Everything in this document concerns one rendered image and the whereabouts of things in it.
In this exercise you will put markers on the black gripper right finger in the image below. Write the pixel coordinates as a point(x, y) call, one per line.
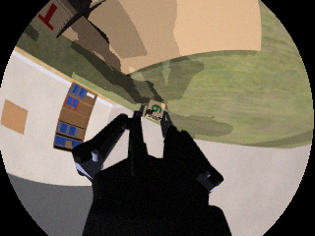
point(193, 160)

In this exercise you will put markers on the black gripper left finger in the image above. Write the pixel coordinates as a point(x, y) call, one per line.
point(90, 155)

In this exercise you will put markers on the beige letter block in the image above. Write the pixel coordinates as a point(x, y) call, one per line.
point(57, 15)
point(155, 110)

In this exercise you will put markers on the tan square mat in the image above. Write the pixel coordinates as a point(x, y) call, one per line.
point(132, 34)

